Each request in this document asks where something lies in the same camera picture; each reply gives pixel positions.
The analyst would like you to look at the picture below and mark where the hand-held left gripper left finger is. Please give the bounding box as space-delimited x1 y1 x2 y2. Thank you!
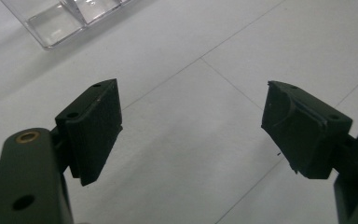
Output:
0 78 124 224

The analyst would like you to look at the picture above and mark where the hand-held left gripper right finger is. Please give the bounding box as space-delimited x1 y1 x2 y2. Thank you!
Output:
261 80 358 224

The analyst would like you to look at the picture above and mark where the clear plastic compartment box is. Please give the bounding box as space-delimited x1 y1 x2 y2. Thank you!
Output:
0 0 134 49

